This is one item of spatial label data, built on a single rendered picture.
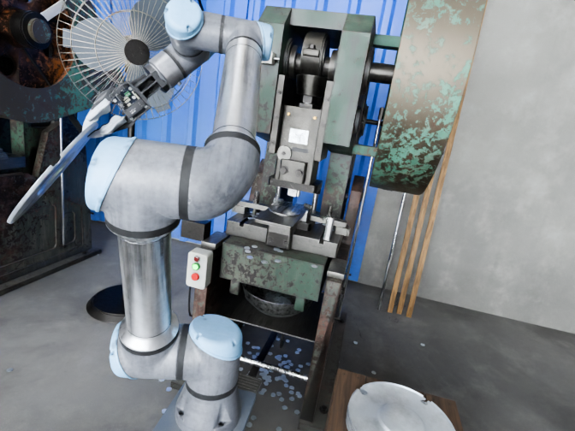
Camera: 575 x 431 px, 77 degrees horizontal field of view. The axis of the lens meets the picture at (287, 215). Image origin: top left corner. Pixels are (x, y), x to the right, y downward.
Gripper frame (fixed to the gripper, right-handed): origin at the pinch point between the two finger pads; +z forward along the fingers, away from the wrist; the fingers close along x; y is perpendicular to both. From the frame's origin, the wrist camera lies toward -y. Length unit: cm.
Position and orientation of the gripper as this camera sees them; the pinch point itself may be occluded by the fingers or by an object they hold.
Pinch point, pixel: (90, 131)
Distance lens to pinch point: 97.1
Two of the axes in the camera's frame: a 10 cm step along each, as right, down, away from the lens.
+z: -7.2, 6.8, -1.5
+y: 4.6, 3.0, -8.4
